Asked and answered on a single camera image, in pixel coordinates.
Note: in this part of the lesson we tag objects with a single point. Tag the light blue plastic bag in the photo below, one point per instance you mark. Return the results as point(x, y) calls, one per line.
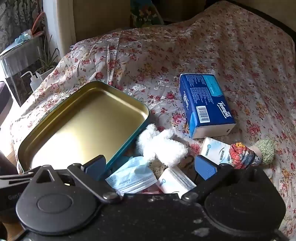
point(23, 36)

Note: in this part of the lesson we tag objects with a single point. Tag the floral bed sheet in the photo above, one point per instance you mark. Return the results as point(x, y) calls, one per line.
point(161, 58)

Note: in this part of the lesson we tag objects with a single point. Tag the brown patterned soft item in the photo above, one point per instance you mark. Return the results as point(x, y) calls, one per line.
point(158, 169)

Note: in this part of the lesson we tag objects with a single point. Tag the pink soft item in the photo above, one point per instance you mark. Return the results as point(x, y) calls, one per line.
point(150, 191)

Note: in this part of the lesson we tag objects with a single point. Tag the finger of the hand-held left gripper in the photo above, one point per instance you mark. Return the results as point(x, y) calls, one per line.
point(13, 179)

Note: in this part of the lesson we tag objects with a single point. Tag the potted plant in white pot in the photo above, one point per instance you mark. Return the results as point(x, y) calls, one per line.
point(47, 62)

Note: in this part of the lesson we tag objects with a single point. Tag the white plush toy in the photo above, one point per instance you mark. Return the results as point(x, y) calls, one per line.
point(159, 146)

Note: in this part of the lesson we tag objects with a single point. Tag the white squeeze bottle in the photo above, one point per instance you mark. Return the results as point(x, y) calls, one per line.
point(34, 82)

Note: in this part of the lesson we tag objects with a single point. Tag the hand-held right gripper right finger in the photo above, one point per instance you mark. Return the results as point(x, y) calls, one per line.
point(205, 168)

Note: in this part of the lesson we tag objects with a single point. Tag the gold metal tin box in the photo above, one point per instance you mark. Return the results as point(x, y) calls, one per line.
point(81, 129)

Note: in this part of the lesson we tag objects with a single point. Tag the person's dark clothing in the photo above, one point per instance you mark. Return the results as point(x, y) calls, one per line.
point(7, 164)

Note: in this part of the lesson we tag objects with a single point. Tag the patterned grey curtain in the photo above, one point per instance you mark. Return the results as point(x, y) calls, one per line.
point(13, 18)

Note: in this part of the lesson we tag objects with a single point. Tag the flower print picture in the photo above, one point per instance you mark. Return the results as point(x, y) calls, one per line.
point(143, 14)

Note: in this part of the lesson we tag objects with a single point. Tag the blue tissue pack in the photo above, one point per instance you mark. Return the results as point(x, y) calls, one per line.
point(203, 97)

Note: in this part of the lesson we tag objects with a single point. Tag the knit doll with green hat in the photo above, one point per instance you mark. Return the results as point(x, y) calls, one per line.
point(242, 157)

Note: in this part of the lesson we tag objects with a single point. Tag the blue face mask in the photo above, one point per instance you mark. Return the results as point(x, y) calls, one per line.
point(131, 176)

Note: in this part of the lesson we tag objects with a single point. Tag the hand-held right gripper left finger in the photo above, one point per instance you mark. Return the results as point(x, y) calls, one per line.
point(95, 167)

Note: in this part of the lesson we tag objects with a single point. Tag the clear tank with silver lid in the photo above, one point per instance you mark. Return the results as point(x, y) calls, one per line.
point(20, 67)

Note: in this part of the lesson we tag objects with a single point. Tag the small white tissue pack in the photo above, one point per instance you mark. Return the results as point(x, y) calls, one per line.
point(215, 148)
point(173, 180)

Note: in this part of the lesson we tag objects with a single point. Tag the dark bed frame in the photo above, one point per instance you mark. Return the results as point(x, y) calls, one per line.
point(284, 20)

